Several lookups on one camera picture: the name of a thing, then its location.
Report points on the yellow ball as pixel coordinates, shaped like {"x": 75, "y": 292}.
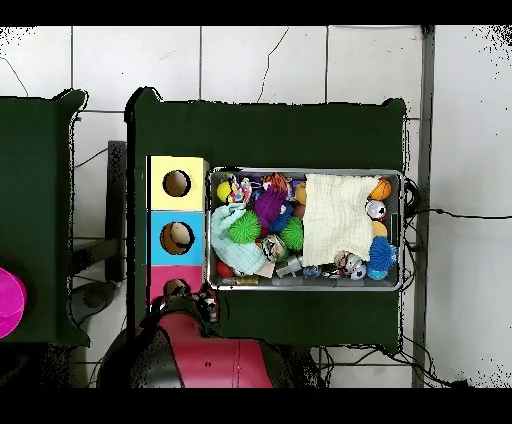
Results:
{"x": 223, "y": 192}

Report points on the small orange basketball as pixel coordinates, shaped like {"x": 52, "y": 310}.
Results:
{"x": 380, "y": 189}

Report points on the purple spiky rubber toy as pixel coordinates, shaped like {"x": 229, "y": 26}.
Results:
{"x": 268, "y": 206}

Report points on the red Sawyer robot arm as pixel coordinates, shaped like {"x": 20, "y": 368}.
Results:
{"x": 208, "y": 360}

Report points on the black upright panel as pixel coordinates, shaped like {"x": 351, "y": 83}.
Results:
{"x": 116, "y": 200}

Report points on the clear mesh bin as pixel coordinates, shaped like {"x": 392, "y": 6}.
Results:
{"x": 304, "y": 284}

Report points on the wooden box with three holes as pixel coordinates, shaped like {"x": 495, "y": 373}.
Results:
{"x": 176, "y": 200}

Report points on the dark green side table cloth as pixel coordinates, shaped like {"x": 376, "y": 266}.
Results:
{"x": 32, "y": 200}

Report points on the colourful patterned knotted cloth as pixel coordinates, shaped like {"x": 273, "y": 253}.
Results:
{"x": 240, "y": 194}

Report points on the mint green knit cloth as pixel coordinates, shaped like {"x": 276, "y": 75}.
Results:
{"x": 234, "y": 256}

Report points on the cream waffle cloth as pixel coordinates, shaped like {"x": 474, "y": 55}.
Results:
{"x": 336, "y": 220}

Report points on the green spiky rubber ball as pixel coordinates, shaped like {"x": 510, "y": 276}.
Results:
{"x": 292, "y": 236}
{"x": 244, "y": 227}

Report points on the magenta round object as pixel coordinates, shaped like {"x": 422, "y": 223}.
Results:
{"x": 10, "y": 300}

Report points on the orange striped tiger plush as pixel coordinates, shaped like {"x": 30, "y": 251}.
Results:
{"x": 276, "y": 180}

